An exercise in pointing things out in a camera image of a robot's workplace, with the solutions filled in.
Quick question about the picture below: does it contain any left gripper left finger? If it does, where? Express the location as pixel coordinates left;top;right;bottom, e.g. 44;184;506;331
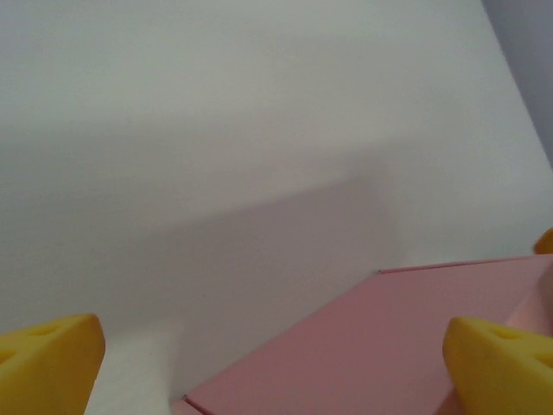
0;314;106;415

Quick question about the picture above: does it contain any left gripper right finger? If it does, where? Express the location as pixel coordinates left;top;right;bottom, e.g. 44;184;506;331
443;316;553;415

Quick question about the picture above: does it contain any pink cloth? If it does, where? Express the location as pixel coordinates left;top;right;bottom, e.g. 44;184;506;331
170;253;553;415

